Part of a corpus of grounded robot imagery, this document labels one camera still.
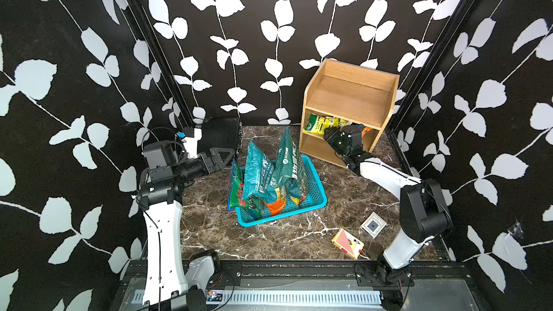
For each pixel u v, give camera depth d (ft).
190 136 1.95
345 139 2.30
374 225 2.75
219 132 3.54
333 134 2.67
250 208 2.51
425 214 1.55
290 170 2.39
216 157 1.88
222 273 2.38
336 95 2.97
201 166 1.89
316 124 3.10
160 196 1.47
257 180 2.35
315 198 2.95
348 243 2.62
